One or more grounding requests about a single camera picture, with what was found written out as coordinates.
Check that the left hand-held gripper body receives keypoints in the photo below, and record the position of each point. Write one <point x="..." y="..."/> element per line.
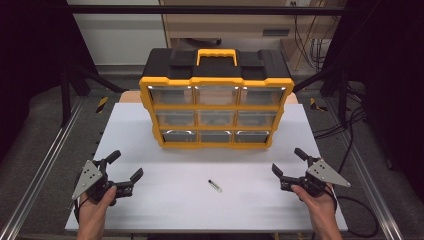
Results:
<point x="90" y="176"/>

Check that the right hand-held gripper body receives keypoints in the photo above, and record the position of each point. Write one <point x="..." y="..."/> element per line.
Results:
<point x="321" y="171"/>

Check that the small black and silver bit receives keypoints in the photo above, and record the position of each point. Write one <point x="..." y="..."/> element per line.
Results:
<point x="215" y="185"/>

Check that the clear plastic organizer drawer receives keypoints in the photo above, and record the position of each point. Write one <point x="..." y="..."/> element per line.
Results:
<point x="216" y="95"/>

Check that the yellow and black storage organizer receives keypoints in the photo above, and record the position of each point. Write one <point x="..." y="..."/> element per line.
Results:
<point x="216" y="71"/>

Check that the person's left hand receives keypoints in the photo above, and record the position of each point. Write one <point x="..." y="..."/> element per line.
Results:
<point x="95" y="213"/>

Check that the person's right hand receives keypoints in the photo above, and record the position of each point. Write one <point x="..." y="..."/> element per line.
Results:
<point x="320" y="210"/>

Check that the yellow black hazard tape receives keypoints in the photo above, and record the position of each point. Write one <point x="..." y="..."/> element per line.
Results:
<point x="102" y="104"/>
<point x="315" y="105"/>

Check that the group of clear drawers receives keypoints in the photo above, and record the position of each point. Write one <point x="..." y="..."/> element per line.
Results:
<point x="175" y="118"/>

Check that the black metal stand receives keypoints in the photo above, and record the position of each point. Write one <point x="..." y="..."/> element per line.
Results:
<point x="66" y="96"/>
<point x="341" y="90"/>

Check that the black curtain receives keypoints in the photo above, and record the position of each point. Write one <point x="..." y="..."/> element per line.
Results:
<point x="30" y="66"/>
<point x="390" y="83"/>

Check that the white cabinet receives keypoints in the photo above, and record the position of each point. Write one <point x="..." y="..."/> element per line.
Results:
<point x="120" y="36"/>

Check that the light wooden cabinet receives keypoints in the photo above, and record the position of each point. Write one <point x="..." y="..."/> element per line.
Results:
<point x="233" y="23"/>

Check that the aluminium rail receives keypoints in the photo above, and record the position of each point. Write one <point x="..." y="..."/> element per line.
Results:
<point x="370" y="186"/>
<point x="40" y="170"/>

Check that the black horizontal frame bar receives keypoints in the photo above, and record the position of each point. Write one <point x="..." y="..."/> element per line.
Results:
<point x="206" y="10"/>

